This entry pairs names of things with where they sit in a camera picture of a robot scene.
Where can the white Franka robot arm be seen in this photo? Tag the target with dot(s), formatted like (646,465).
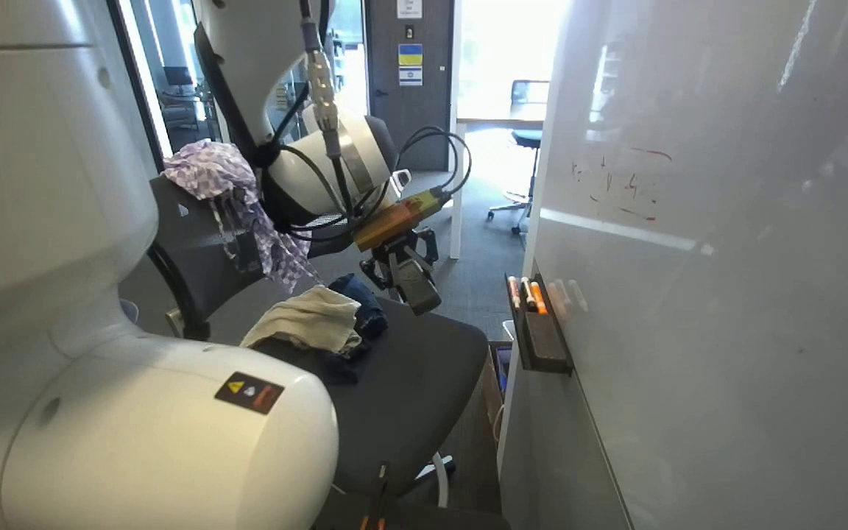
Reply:
(72,392)

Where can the dark grey door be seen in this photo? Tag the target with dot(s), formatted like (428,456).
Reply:
(411,99)

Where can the white paper door sign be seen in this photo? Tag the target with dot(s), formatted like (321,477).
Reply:
(411,7)

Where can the cream folded cloth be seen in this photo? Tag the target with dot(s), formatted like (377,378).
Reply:
(309,318)

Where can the orange marker pen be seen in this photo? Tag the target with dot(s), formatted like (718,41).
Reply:
(530,295)

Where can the black mesh office chair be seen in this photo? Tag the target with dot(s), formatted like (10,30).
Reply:
(523,147)

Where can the dark blue cloth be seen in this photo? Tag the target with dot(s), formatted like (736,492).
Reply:
(370,312)

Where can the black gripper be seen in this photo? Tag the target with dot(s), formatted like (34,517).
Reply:
(390,247)

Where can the blue yellow door sign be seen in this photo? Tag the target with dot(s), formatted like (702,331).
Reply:
(411,63)

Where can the grey office chair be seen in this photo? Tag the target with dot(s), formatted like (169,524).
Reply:
(412,392)

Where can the white whiteboard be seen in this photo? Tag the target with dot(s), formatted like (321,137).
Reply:
(736,295)

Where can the purple white plaid cloth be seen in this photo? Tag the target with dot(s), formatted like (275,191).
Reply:
(221,180)

